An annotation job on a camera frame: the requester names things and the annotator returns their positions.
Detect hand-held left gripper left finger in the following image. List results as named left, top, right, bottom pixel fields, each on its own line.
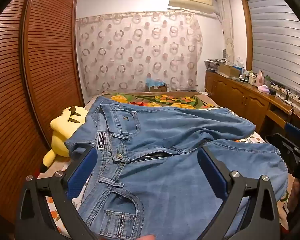
left=15, top=147, right=100, bottom=240

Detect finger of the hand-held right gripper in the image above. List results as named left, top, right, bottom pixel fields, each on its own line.
left=284, top=122, right=300, bottom=153
left=265, top=132, right=300, bottom=160

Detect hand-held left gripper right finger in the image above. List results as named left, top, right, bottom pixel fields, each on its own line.
left=197, top=145, right=281, bottom=240

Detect blue denim pants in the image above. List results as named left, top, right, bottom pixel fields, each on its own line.
left=65, top=96, right=289, bottom=240

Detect person's right hand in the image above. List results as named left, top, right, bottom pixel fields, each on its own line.
left=288, top=180, right=300, bottom=209

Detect orange print bedsheet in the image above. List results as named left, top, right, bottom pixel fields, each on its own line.
left=38, top=107, right=290, bottom=240

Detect yellow plush toy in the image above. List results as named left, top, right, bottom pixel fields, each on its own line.
left=40, top=106, right=89, bottom=173

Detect white power strip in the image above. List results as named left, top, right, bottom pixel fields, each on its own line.
left=270, top=84, right=294, bottom=97

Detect wooden sideboard cabinet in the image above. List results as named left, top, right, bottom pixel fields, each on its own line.
left=205, top=70, right=300, bottom=137

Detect pink bottle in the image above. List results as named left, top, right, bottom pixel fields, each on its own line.
left=255, top=70, right=264, bottom=87

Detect floral blanket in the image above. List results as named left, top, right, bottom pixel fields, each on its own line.
left=38, top=91, right=218, bottom=178

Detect clear plastic bag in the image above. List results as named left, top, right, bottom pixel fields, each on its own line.
left=233, top=56, right=245, bottom=71

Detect flat cardboard box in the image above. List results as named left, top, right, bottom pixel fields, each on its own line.
left=216, top=64, right=241, bottom=78

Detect grey window blind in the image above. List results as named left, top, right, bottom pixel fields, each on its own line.
left=246, top=0, right=300, bottom=100

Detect cardboard box with blue bag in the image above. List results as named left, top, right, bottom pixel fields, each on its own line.
left=144, top=77, right=168, bottom=92

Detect wooden louvred wardrobe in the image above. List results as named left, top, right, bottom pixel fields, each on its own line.
left=0, top=0, right=85, bottom=227

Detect cream window curtain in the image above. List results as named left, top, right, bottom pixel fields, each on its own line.
left=216, top=0, right=235, bottom=65

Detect circle print sheer curtain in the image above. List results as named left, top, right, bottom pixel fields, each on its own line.
left=76, top=11, right=203, bottom=97

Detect black cables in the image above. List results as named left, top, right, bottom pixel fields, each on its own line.
left=278, top=89, right=294, bottom=104

